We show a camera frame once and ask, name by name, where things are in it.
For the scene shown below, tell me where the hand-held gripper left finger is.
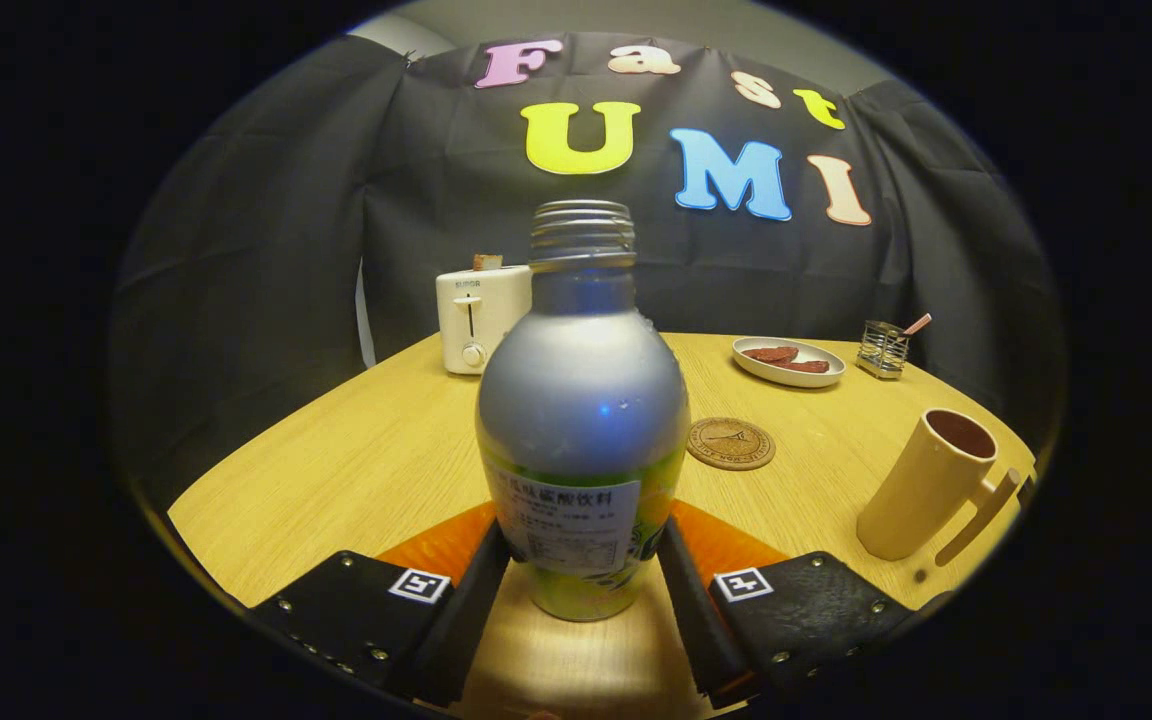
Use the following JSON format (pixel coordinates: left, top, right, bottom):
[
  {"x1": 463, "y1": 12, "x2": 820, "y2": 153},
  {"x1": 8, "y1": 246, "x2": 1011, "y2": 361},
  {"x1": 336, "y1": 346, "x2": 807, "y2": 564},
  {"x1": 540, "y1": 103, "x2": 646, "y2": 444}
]
[{"x1": 248, "y1": 500, "x2": 515, "y2": 709}]

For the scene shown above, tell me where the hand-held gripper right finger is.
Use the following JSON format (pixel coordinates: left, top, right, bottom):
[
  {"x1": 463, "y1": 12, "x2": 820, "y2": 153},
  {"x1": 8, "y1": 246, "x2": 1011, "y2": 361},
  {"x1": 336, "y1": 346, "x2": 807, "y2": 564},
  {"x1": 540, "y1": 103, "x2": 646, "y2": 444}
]
[{"x1": 658, "y1": 498, "x2": 952, "y2": 711}]

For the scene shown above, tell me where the round wooden coaster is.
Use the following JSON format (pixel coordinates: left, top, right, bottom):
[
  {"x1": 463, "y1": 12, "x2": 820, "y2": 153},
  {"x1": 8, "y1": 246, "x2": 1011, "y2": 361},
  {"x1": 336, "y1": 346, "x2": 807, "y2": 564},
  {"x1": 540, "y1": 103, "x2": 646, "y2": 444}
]
[{"x1": 686, "y1": 417, "x2": 777, "y2": 472}]

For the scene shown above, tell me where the silver green juice bottle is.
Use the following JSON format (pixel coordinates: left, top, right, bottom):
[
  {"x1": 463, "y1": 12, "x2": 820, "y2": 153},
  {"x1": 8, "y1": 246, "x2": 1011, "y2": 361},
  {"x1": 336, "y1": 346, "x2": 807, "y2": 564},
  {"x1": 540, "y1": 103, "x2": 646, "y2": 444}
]
[{"x1": 476, "y1": 199, "x2": 692, "y2": 623}]

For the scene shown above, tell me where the beige cup with wooden handle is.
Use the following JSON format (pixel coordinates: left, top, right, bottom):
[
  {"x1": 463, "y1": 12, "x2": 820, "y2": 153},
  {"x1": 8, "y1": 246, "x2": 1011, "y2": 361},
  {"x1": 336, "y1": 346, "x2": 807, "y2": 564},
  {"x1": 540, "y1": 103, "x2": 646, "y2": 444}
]
[{"x1": 856, "y1": 407, "x2": 1022, "y2": 568}]

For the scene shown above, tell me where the wooden table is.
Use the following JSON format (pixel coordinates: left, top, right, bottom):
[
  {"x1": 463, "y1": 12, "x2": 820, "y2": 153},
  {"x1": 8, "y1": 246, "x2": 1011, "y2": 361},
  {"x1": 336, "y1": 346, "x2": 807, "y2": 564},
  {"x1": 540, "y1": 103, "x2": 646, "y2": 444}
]
[{"x1": 166, "y1": 332, "x2": 1037, "y2": 720}]

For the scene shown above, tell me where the white oval plate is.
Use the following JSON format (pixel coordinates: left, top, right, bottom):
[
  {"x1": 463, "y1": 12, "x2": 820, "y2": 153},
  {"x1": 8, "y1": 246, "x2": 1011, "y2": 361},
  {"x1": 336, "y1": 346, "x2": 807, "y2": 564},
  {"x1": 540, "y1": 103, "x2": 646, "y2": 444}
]
[{"x1": 732, "y1": 337, "x2": 847, "y2": 389}]

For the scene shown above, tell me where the white toaster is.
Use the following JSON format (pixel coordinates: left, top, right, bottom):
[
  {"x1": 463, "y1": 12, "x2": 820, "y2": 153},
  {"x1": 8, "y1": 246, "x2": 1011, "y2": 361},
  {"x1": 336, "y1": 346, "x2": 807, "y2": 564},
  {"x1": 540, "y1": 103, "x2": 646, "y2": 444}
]
[{"x1": 436, "y1": 264, "x2": 534, "y2": 376}]

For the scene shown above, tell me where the wire mesh holder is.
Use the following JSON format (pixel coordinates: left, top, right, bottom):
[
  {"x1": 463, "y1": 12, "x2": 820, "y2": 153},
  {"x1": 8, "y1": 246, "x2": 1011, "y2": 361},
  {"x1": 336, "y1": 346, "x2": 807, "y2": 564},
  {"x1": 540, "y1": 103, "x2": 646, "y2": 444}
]
[{"x1": 856, "y1": 320, "x2": 910, "y2": 380}]

